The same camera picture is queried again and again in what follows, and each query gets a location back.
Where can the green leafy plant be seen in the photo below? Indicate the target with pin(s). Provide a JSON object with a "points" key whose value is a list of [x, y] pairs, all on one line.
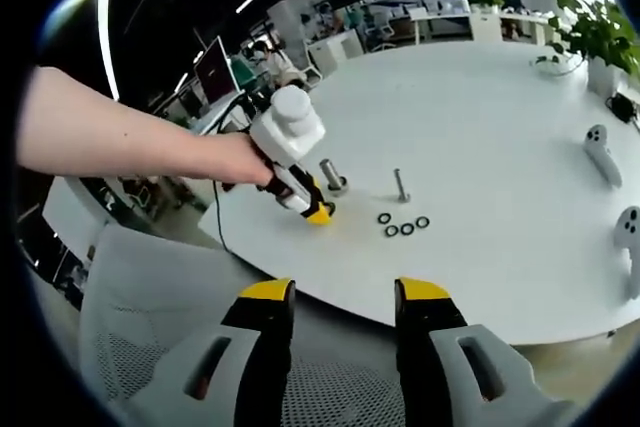
{"points": [[595, 32]]}

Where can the large dark monitor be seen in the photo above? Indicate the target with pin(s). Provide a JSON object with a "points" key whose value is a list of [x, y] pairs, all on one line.
{"points": [[215, 72]]}

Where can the white handheld controller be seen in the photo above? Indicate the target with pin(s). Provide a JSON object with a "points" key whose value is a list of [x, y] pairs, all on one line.
{"points": [[629, 237], [600, 147]]}

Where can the white plant pot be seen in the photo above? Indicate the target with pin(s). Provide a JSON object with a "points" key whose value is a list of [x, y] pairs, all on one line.
{"points": [[604, 79]]}

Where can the white cabinet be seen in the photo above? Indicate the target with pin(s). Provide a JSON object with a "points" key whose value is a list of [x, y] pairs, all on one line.
{"points": [[330, 52]]}

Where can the large black washer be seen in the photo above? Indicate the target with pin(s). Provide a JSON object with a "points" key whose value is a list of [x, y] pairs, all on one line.
{"points": [[344, 183], [331, 206]]}

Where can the thin steel threaded stud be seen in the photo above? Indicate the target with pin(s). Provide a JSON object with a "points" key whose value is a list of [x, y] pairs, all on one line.
{"points": [[399, 184]]}

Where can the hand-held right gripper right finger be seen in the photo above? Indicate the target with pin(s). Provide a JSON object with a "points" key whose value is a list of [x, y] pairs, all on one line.
{"points": [[430, 317]]}

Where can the thick steel threaded stud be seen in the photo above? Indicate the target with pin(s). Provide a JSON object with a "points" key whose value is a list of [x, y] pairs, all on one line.
{"points": [[330, 172]]}

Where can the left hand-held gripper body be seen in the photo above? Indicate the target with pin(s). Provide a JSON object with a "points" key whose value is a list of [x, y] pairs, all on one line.
{"points": [[290, 132]]}

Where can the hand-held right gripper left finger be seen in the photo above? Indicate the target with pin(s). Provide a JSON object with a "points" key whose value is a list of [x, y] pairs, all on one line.
{"points": [[265, 317]]}

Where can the person's left hand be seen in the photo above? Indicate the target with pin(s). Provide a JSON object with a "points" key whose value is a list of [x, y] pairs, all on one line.
{"points": [[245, 162]]}

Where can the white mesh office chair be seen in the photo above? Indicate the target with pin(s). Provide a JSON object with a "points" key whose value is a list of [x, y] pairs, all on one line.
{"points": [[140, 287]]}

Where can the white side desk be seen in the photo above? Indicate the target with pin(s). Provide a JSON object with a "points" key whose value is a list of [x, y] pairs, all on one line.
{"points": [[222, 112]]}

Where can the white counter desk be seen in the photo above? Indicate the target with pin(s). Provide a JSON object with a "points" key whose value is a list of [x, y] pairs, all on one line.
{"points": [[485, 22]]}

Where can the small black device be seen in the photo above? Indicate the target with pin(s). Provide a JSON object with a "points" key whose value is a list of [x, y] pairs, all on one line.
{"points": [[622, 107]]}

